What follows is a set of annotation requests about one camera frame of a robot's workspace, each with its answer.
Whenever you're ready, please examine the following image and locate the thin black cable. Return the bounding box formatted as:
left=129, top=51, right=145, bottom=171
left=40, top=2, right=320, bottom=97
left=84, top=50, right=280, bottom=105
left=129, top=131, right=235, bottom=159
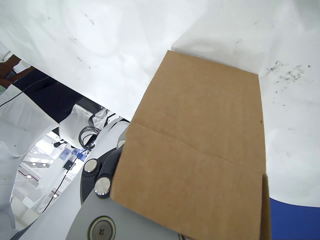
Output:
left=42, top=148, right=87, bottom=213

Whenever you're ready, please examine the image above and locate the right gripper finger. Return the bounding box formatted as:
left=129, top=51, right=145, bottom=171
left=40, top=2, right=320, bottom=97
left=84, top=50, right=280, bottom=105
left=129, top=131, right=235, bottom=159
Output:
left=80, top=118, right=131, bottom=203

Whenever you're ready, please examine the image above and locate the small brown carton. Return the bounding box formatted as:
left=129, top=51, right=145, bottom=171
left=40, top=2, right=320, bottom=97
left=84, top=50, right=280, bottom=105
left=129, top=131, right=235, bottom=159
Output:
left=110, top=50, right=272, bottom=240

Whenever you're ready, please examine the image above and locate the coiled black cable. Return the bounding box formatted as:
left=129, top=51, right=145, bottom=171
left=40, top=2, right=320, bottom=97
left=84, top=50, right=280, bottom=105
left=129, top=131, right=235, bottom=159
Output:
left=79, top=126, right=101, bottom=151

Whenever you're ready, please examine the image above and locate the person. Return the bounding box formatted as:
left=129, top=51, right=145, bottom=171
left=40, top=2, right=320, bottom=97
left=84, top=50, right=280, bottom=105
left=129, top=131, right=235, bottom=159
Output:
left=0, top=54, right=108, bottom=158

